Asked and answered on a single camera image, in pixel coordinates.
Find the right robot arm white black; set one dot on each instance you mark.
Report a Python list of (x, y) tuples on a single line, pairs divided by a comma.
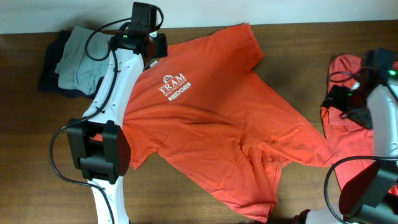
[(359, 114)]

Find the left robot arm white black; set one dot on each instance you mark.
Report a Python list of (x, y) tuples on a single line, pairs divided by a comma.
[(98, 145)]

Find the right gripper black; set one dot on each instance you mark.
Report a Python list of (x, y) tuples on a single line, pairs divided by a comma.
[(334, 98)]

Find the pink red t-shirt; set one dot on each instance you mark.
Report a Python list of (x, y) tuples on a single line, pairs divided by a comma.
[(345, 136)]

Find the orange printed t-shirt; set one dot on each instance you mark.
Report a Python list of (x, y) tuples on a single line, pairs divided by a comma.
[(208, 114)]

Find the dark navy folded garment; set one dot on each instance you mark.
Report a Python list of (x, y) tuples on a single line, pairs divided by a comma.
[(49, 78)]

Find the grey folded garment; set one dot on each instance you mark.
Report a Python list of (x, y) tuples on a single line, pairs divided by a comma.
[(84, 61)]

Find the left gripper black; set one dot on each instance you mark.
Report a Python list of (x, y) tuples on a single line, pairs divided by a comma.
[(162, 49)]

